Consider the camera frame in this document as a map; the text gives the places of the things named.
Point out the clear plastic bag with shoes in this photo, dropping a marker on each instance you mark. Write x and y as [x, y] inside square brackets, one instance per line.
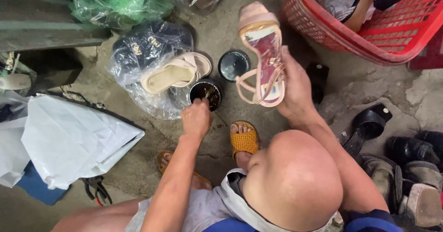
[148, 52]

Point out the white plastic bag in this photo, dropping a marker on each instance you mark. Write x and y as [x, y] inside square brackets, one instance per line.
[65, 138]

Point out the black shoe heel piece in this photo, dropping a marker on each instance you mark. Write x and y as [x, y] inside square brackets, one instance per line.
[317, 79]

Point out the blue flat board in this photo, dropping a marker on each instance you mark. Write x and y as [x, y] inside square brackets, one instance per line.
[38, 188]

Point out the black pliers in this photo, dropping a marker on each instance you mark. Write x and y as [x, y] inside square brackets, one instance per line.
[97, 188]

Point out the black tin lid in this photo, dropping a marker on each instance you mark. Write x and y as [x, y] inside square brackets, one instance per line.
[234, 65]

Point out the black glue tin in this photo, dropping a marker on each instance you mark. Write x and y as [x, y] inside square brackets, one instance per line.
[205, 93]

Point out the heap of worn shoes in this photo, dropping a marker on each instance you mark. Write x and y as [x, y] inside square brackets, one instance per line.
[408, 176]

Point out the black high heel shoe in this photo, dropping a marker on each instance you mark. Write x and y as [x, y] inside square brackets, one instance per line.
[367, 124]

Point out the red plastic basket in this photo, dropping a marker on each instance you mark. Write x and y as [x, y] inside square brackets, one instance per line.
[380, 28]

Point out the yellow woven slipper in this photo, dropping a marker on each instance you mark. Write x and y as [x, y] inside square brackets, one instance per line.
[245, 141]
[164, 159]

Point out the person's right hand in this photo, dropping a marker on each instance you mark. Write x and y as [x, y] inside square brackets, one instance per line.
[295, 86]

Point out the person's left fingers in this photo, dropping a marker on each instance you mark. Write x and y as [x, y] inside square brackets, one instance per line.
[204, 101]

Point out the cream sandal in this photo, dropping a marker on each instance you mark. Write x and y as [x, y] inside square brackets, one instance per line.
[176, 73]

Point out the person's left hand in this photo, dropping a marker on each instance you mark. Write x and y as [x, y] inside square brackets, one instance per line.
[196, 119]

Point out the grey work bench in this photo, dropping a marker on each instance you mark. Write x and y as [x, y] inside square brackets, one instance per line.
[41, 28]

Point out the small glue brush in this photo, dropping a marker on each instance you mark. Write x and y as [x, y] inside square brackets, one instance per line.
[208, 93]

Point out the green plastic bag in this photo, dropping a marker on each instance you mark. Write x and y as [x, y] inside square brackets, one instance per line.
[117, 3]

